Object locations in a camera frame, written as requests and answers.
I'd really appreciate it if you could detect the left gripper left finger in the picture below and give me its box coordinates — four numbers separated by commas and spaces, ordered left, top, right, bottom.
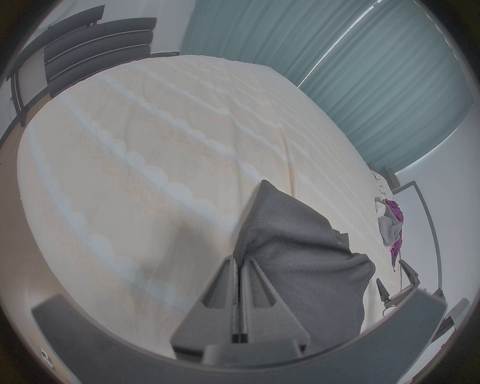
170, 259, 239, 353

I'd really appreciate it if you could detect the blue-green curtain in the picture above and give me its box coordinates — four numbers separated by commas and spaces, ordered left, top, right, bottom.
298, 0, 473, 171
180, 0, 376, 89

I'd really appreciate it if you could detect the white printed pillow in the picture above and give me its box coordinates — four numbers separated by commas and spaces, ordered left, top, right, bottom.
371, 170, 394, 197

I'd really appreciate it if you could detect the black T-shirt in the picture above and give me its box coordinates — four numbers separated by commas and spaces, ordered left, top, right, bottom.
232, 179, 376, 347

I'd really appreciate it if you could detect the black chest of drawers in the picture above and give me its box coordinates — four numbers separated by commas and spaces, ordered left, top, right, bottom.
7, 4, 157, 126

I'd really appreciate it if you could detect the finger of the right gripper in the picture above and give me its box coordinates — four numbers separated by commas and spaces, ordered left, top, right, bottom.
398, 259, 421, 286
376, 277, 391, 304

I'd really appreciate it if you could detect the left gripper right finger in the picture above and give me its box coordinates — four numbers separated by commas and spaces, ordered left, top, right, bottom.
240, 259, 310, 347

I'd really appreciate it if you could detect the purple satin garment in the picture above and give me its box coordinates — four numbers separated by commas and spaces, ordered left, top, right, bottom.
384, 199, 405, 265

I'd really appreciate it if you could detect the grey garment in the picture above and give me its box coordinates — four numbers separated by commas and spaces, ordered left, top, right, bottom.
378, 212, 404, 247

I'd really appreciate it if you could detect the grey bedside table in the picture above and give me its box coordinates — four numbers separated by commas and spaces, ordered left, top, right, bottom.
368, 162, 400, 187

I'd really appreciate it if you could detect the bed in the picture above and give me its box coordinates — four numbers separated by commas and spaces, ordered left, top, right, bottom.
15, 54, 441, 361

